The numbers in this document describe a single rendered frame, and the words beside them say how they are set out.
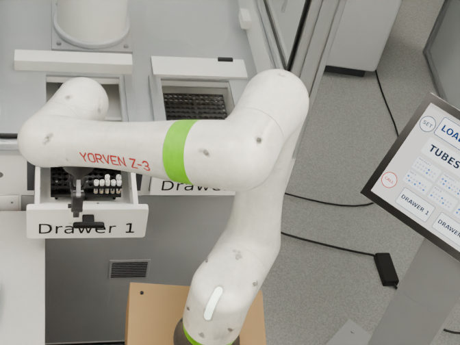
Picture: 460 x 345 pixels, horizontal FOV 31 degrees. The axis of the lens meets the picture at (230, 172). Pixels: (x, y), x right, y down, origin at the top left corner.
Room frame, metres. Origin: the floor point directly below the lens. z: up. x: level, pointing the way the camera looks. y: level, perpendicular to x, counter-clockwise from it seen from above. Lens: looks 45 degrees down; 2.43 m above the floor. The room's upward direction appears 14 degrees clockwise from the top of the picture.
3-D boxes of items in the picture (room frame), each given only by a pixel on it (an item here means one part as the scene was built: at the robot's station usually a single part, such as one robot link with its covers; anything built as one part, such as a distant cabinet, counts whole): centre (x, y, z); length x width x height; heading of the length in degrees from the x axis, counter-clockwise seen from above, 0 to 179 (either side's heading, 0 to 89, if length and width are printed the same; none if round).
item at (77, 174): (1.24, 0.33, 1.09); 0.08 x 0.07 x 0.09; 19
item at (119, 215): (1.27, 0.31, 0.87); 0.29 x 0.02 x 0.11; 109
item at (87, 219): (1.25, 0.30, 0.91); 0.07 x 0.04 x 0.01; 109
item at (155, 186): (1.51, 0.06, 0.87); 0.29 x 0.02 x 0.11; 109
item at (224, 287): (1.03, -0.04, 1.02); 0.16 x 0.13 x 0.19; 166
